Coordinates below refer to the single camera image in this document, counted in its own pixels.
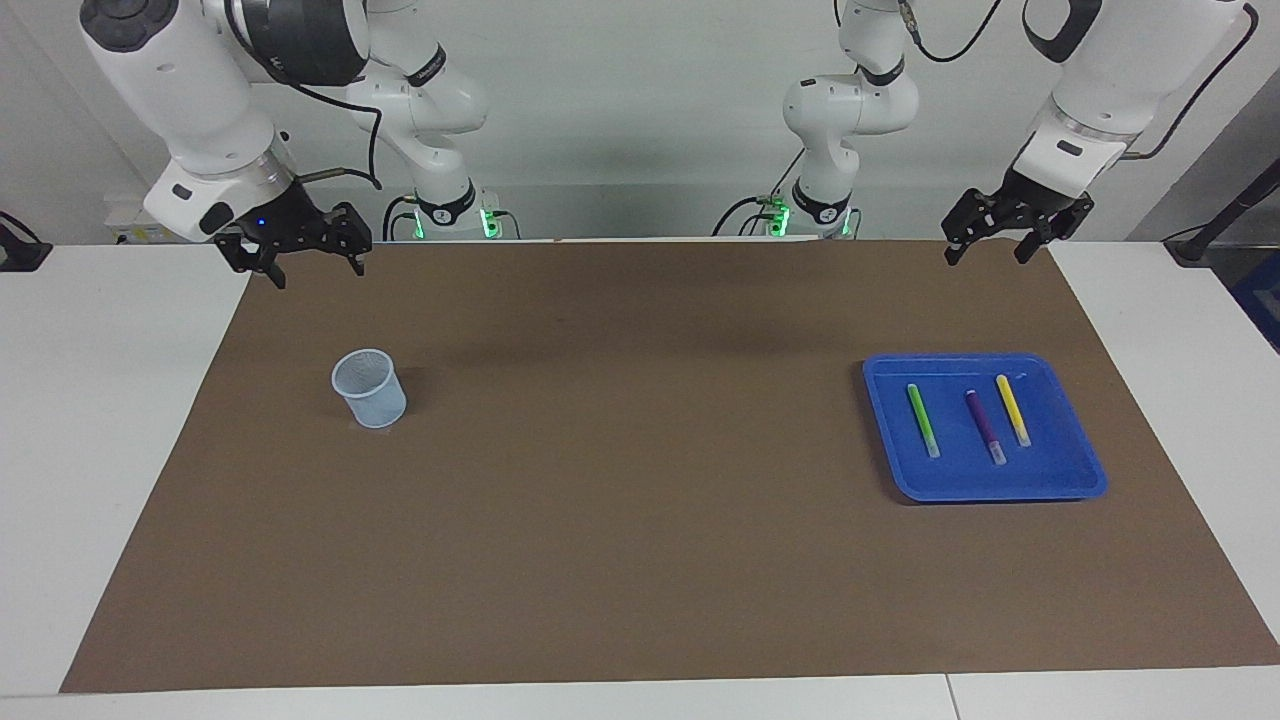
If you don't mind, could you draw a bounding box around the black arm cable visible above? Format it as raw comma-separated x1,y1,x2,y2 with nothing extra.
215,0,386,191
895,0,1261,161

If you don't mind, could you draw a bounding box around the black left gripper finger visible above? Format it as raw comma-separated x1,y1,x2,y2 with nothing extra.
941,188,1004,267
1013,196,1096,266

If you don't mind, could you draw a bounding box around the blue plastic tray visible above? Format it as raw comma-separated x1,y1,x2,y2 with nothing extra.
862,352,1109,503

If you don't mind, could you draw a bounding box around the purple pen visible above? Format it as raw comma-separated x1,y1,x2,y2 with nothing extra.
965,390,1007,466

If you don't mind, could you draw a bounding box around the black clamp mount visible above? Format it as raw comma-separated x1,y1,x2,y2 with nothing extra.
0,212,53,273

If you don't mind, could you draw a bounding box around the black stand pole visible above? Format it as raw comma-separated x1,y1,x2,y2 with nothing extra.
1165,160,1280,266

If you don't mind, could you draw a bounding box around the white box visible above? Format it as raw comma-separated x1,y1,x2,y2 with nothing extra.
103,195,219,246

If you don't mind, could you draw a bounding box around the yellow pen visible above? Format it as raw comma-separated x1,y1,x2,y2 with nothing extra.
995,374,1033,448

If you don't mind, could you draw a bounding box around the pale blue mesh pen cup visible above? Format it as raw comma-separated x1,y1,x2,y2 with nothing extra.
331,348,408,429

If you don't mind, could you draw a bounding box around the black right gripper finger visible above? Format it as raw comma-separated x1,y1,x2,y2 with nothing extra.
328,202,374,278
213,230,289,291

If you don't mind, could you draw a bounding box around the blue crate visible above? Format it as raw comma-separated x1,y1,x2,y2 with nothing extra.
1230,250,1280,353

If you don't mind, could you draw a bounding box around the green pen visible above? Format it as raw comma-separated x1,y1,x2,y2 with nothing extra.
906,383,942,459

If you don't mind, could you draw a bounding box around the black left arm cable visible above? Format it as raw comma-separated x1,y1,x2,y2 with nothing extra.
895,0,1261,161

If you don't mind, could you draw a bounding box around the brown table mat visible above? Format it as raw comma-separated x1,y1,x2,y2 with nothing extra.
60,238,1280,694

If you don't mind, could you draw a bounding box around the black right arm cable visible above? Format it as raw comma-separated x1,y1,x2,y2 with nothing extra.
215,0,386,191

